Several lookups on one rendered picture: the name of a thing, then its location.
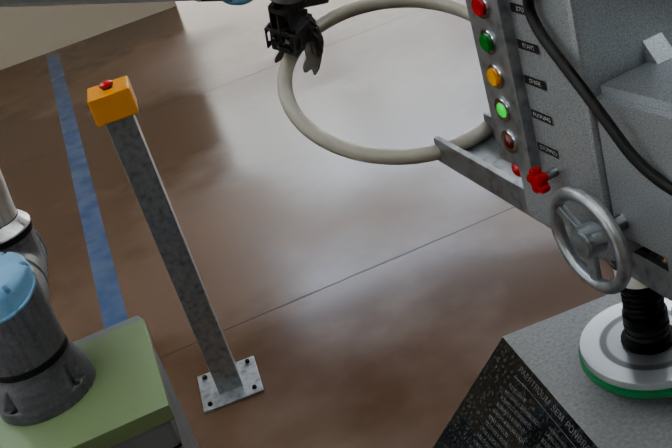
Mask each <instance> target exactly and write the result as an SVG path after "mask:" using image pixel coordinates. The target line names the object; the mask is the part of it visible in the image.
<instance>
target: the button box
mask: <svg viewBox="0 0 672 448"><path fill-rule="evenodd" d="M471 2H472V0H466V5H467V9H468V14H469V18H470V23H471V27H472V32H473V36H474V41H475V45H476V50H477V54H478V59H479V63H480V68H481V72H482V77H483V82H484V86H485V91H486V95H487V100H488V104H489V109H490V113H491V118H492V122H493V127H494V131H495V136H496V140H497V145H498V150H499V154H500V157H501V158H502V159H504V160H506V161H508V162H510V163H512V164H514V165H516V166H518V167H520V168H522V169H524V170H526V171H528V172H529V169H530V168H532V167H534V166H538V167H540V168H541V169H542V167H541V162H540V157H539V152H538V147H537V142H536V137H535V132H534V127H533V122H532V117H531V112H530V107H529V102H528V97H527V92H526V87H525V82H524V77H523V72H522V67H521V62H520V57H519V52H518V47H517V42H516V37H515V32H514V27H513V22H512V17H511V12H510V7H509V2H508V0H486V2H487V5H488V9H489V15H488V17H487V18H486V19H481V18H480V17H479V16H477V15H476V14H475V13H474V12H473V10H472V6H471ZM483 29H486V30H488V31H489V32H490V33H491V34H492V36H493V37H494V39H495V42H496V52H495V54H493V55H491V54H488V53H487V52H486V51H484V50H483V49H482V47H481V46H480V43H479V37H480V32H481V30H483ZM490 64H493V65H495V66H497V67H498V69H499V70H500V72H501V74H502V76H503V80H504V84H503V87H502V88H501V89H498V88H496V87H494V86H493V85H491V84H490V82H489V81H488V79H487V67H488V65H490ZM496 98H501V99H503V100H504V101H505V102H506V104H507V105H508V107H509V109H510V113H511V118H510V120H509V121H508V122H505V121H503V120H502V119H500V117H499V116H498V114H497V113H496V110H495V106H494V102H495V99H496ZM504 130H507V131H509V132H510V133H511V134H512V135H513V136H514V138H515V140H516V142H517V147H518V149H517V152H516V153H515V154H512V153H510V152H509V151H508V150H507V149H506V148H505V146H504V145H503V142H502V139H501V134H502V131H504Z"/></svg>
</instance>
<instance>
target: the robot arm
mask: <svg viewBox="0 0 672 448"><path fill-rule="evenodd" d="M169 1H197V2H211V1H223V2H224V3H226V4H229V5H245V4H247V3H250V2H251V1H253V0H0V7H25V6H54V5H83V4H111V3H140V2H169ZM270 1H272V2H271V3H270V4H269V5H268V12H269V19H270V22H269V23H268V24H267V25H266V26H265V28H264V31H265V37H266V43H267V48H269V47H270V46H271V45H272V49H274V50H278V52H277V54H276V56H275V59H274V62H275V63H277V62H279V61H280V60H282V58H283V56H284V54H285V53H287V54H290V55H293V56H295V57H298V56H299V54H300V53H302V51H303V50H304V52H305V60H304V63H303V71H304V72H305V73H307V72H308V71H310V70H311V69H312V71H313V74H314V75H316V74H317V72H318V70H319V68H320V65H321V60H322V54H323V47H324V40H323V36H322V34H321V32H320V30H319V26H318V25H316V22H315V21H316V20H315V19H314V18H313V16H312V14H311V13H308V9H305V8H306V7H311V6H316V5H321V4H326V3H328V2H329V0H270ZM268 31H270V37H271V39H270V41H268V35H267V33H268ZM308 38H309V40H308ZM47 264H48V256H47V250H46V246H45V244H44V242H43V240H42V238H41V236H40V235H39V233H38V232H37V231H36V230H35V229H34V226H33V224H32V221H31V219H30V216H29V214H28V213H26V212H24V211H21V210H19V209H16V208H15V206H14V203H13V201H12V198H11V196H10V193H9V190H8V188H7V185H6V183H5V180H4V177H3V175H2V172H1V170H0V416H1V417H2V419H3V420H4V421H5V422H6V423H8V424H10V425H14V426H29V425H35V424H39V423H42V422H45V421H48V420H50V419H52V418H54V417H57V416H58V415H60V414H62V413H64V412H65V411H67V410H68V409H70V408H71V407H73V406H74V405H75V404H76V403H78V402H79V401H80V400H81V399H82V398H83V397H84V396H85V395H86V393H87V392H88V391H89V389H90V388H91V386H92V384H93V382H94V380H95V376H96V370H95V367H94V365H93V363H92V361H91V359H90V357H89V356H88V355H87V354H86V353H85V352H84V351H82V350H81V349H80V348H79V347H77V346H76V345H75V344H74V343H72V342H71V341H70V340H69V339H68V338H67V336H66V334H65V332H64V330H63V328H62V326H61V324H60V322H59V320H58V318H57V316H56V314H55V312H54V310H53V308H52V306H51V303H50V297H49V283H48V267H47ZM47 368H48V369H47Z"/></svg>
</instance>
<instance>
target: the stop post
mask: <svg viewBox="0 0 672 448"><path fill-rule="evenodd" d="M112 82H113V85H112V86H110V87H108V88H105V89H100V88H99V85H97V86H94V87H91V88H88V89H87V100H88V105H89V108H90V110H91V112H92V115H93V118H94V120H95V123H96V124H97V126H98V127H100V126H103V125H106V127H107V129H108V132H109V134H110V137H111V139H112V141H113V144H114V146H115V148H116V151H117V153H118V155H119V158H120V160H121V163H122V165H123V167H124V170H125V172H126V174H127V177H128V179H129V181H130V184H131V186H132V189H133V191H134V193H135V196H136V198H137V200H138V203H139V205H140V207H141V210H142V212H143V215H144V217H145V219H146V222H147V224H148V226H149V229H150V231H151V234H152V236H153V238H154V241H155V243H156V245H157V248H158V250H159V252H160V255H161V257H162V260H163V262H164V264H165V267H166V269H167V271H168V274H169V276H170V278H171V281H172V283H173V286H174V288H175V290H176V293H177V295H178V297H179V300H180V302H181V304H182V307H183V309H184V312H185V314H186V316H187V319H188V321H189V323H190V326H191V328H192V330H193V333H194V335H195V338H196V340H197V342H198V345H199V347H200V349H201V352H202V354H203V356H204V359H205V361H206V364H207V366H208V368H209V371H210V372H209V373H206V374H203V375H201V376H198V377H197V379H198V384H199V389H200V394H201V399H202V404H203V410H204V413H205V414H207V413H210V412H213V411H215V410H218V409H220V408H223V407H226V406H228V405H231V404H233V403H236V402H239V401H241V400H244V399H247V398H249V397H252V396H254V395H257V394H260V393H262V392H264V389H263V385H262V382H261V379H260V375H259V372H258V368H257V365H256V362H255V358H254V356H251V357H248V358H246V359H243V360H240V361H238V362H235V360H234V358H233V355H232V353H231V350H230V348H229V345H228V343H227V341H226V338H225V336H224V333H223V331H222V328H221V326H220V323H219V321H218V318H217V316H216V313H215V311H214V308H213V306H212V304H211V301H210V299H209V296H208V294H207V291H206V289H205V286H204V284H203V281H202V279H201V276H200V274H199V271H198V269H197V266H196V264H195V262H194V259H193V257H192V254H191V252H190V249H189V247H188V244H187V242H186V239H185V237H184V234H183V232H182V229H181V227H180V225H179V222H178V220H177V217H176V215H175V212H174V210H173V207H172V205H171V202H170V200H169V197H168V195H167V192H166V190H165V188H164V185H163V183H162V180H161V178H160V175H159V173H158V170H157V168H156V165H155V163H154V160H153V158H152V155H151V153H150V151H149V148H148V146H147V143H146V141H145V138H144V136H143V133H142V131H141V128H140V126H139V123H138V121H137V118H136V116H135V114H137V113H139V110H138V104H137V98H136V96H135V93H134V91H133V88H132V86H131V83H130V81H129V78H128V77H127V76H123V77H120V78H117V79H114V80H112Z"/></svg>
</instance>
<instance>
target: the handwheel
mask: <svg viewBox="0 0 672 448"><path fill-rule="evenodd" d="M568 200H571V201H575V202H577V203H579V204H580V205H582V206H583V207H585V208H586V209H587V210H588V211H589V212H590V213H591V214H592V215H593V216H594V217H595V218H596V220H597V221H598V222H599V223H600V225H598V224H597V223H595V222H593V221H587V222H585V223H583V224H581V223H580V222H579V220H578V219H577V218H576V217H575V216H574V215H573V214H572V213H571V212H570V210H569V209H568V208H567V207H566V206H565V205H564V203H565V202H566V201H568ZM563 220H564V221H563ZM549 221H550V226H551V230H552V233H553V236H554V238H555V241H556V243H557V245H558V248H559V249H560V251H561V253H562V255H563V257H564V258H565V260H566V261H567V263H568V264H569V266H570V267H571V268H572V270H573V271H574V272H575V273H576V274H577V275H578V276H579V277H580V278H581V279H582V280H583V281H584V282H585V283H586V284H587V285H589V286H590V287H592V288H593V289H595V290H597V291H599V292H602V293H605V294H616V293H619V292H621V291H623V290H624V289H625V288H626V287H627V286H628V284H629V282H630V279H631V275H632V260H631V254H630V251H629V247H628V244H627V242H626V239H625V237H624V235H623V233H622V232H623V231H625V230H627V229H628V227H629V225H628V222H627V220H626V218H625V217H624V216H623V215H621V214H618V215H616V216H615V217H613V216H612V214H611V213H610V212H609V211H608V209H607V208H606V207H605V206H604V205H603V204H602V203H601V202H600V201H599V200H598V199H597V198H596V197H594V196H593V195H592V194H590V193H589V192H587V191H585V190H583V189H581V188H578V187H574V186H566V187H562V188H560V189H559V190H557V191H556V192H555V193H554V194H553V196H552V198H551V201H550V204H549ZM564 222H565V223H566V224H567V225H568V226H569V227H570V228H571V229H572V230H571V232H570V239H569V237H568V235H567V232H566V229H565V225H564ZM608 242H610V243H611V245H612V248H613V250H614V254H615V258H616V264H617V273H616V276H615V278H614V279H613V280H606V279H604V278H602V274H601V269H600V264H599V259H598V255H600V254H601V253H603V252H605V251H606V250H607V248H608ZM579 256H580V257H581V258H583V259H586V260H587V264H588V266H587V265H586V264H585V263H584V262H583V261H582V259H581V258H580V257H579Z"/></svg>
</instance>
